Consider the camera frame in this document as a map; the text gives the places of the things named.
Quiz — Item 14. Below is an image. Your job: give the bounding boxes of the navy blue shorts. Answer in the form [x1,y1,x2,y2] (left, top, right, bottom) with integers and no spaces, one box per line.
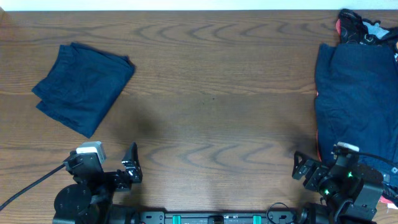
[32,42,135,138]

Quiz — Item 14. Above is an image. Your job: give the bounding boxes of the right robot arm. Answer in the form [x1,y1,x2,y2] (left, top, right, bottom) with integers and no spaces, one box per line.
[292,149,384,224]

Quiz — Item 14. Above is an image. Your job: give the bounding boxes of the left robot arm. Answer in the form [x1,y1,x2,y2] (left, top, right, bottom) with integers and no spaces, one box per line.
[52,141,143,224]

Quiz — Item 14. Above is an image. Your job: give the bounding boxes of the pink red garment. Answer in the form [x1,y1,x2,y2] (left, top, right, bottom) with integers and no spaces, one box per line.
[315,19,398,210]

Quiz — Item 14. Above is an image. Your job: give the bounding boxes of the black patterned garment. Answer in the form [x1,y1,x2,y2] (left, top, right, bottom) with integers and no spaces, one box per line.
[336,9,397,51]

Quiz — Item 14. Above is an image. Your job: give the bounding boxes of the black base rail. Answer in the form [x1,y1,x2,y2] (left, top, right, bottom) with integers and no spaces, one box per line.
[134,202,309,224]

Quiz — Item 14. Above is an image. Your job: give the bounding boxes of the left black camera cable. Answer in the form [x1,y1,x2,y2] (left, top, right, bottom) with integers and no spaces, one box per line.
[0,163,68,212]

